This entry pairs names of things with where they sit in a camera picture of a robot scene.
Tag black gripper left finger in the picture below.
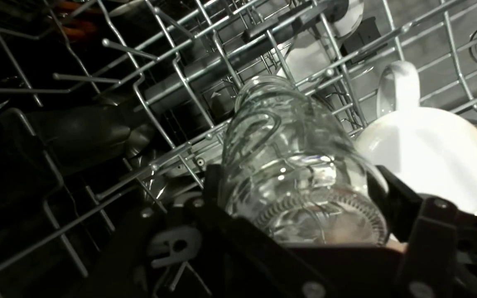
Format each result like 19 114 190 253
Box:
74 165 316 298

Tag wire dishwasher rack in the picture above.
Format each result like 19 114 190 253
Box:
0 0 477 298

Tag clear glass bottle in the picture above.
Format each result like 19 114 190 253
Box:
221 76 388 246

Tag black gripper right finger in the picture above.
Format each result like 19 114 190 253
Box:
377 165 477 298

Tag white ceramic mug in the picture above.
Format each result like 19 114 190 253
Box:
355 59 477 215

